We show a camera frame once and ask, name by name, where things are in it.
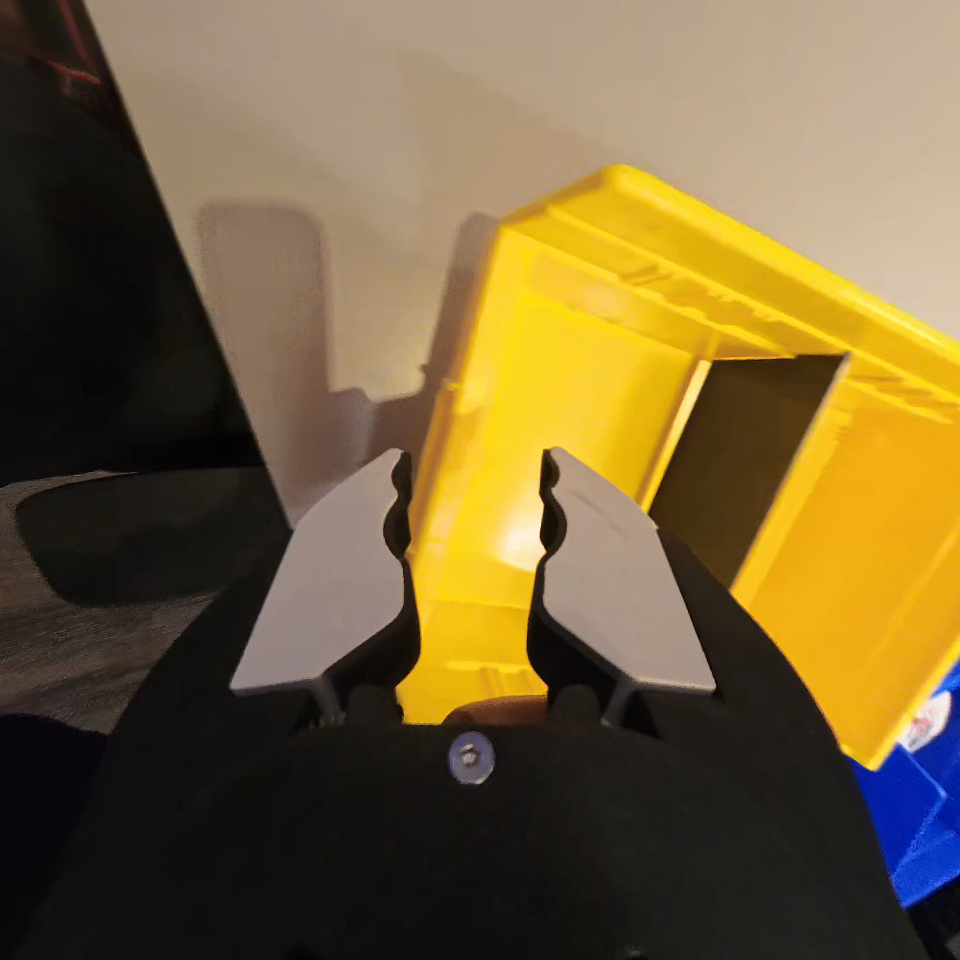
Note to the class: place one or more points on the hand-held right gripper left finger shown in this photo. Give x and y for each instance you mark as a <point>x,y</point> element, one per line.
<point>330,585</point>

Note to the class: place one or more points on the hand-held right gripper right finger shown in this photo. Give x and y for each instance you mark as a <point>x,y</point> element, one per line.
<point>622,592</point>

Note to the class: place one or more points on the yellow plastic bin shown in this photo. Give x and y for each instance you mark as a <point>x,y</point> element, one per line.
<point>570,375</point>

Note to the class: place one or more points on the black bin divider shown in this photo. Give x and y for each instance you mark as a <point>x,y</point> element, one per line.
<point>742,465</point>

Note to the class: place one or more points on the blue plastic bin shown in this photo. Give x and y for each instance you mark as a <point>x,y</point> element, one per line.
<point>915,825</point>

